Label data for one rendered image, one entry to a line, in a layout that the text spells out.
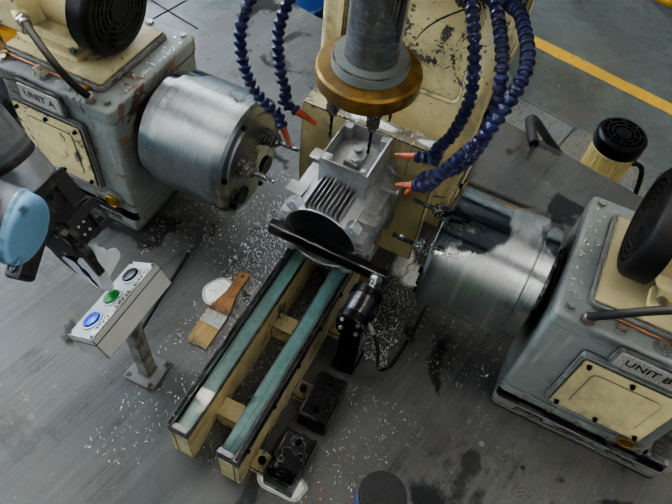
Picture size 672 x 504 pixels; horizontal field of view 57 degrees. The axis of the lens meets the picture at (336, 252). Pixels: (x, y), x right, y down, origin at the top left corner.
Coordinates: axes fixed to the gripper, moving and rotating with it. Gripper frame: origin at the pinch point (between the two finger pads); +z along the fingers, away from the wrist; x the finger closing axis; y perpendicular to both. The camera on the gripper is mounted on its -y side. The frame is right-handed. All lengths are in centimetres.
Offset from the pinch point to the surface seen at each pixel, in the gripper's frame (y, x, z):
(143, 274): 5.6, -2.8, 2.3
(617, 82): 269, -15, 136
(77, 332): -7.6, 1.3, 2.4
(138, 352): -1.3, 5.1, 16.8
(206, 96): 40.8, 1.1, -9.9
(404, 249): 52, -19, 41
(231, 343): 8.3, -7.0, 23.8
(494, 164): 92, -26, 49
